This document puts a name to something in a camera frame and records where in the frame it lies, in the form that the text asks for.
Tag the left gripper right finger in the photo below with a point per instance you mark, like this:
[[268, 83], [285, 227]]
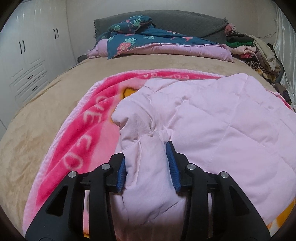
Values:
[[216, 208]]

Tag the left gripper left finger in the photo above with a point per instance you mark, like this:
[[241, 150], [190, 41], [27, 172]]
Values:
[[79, 208]]

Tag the pink quilted jacket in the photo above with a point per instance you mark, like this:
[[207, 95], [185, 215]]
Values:
[[231, 124]]

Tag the pile of folded clothes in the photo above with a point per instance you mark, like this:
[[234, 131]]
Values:
[[259, 56]]

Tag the pink cartoon bear blanket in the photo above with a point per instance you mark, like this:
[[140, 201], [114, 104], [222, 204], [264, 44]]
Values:
[[89, 137]]

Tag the tan bed cover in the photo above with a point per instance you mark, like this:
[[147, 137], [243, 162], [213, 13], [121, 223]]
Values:
[[31, 132]]

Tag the white wardrobe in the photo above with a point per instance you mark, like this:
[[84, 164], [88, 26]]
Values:
[[35, 49]]

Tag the cream satin curtain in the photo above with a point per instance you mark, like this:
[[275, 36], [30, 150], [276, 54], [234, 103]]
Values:
[[285, 51]]

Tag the dark grey headboard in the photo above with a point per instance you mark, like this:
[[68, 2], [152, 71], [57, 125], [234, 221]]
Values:
[[184, 22]]

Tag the blue floral pink quilt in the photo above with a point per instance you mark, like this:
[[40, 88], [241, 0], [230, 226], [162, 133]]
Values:
[[137, 35]]

